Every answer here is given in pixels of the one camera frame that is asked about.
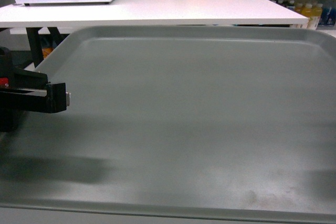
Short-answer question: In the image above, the yellow juice bottle white cap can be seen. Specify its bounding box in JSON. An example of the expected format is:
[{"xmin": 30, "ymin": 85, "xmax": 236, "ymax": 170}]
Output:
[{"xmin": 301, "ymin": 3, "xmax": 323, "ymax": 30}]

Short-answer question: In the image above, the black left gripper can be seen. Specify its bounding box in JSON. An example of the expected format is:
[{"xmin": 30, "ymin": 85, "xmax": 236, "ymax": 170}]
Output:
[{"xmin": 1, "ymin": 47, "xmax": 70, "ymax": 132}]

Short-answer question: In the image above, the grey rectangular serving tray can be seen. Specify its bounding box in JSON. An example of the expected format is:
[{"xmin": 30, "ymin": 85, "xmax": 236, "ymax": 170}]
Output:
[{"xmin": 1, "ymin": 26, "xmax": 335, "ymax": 223}]

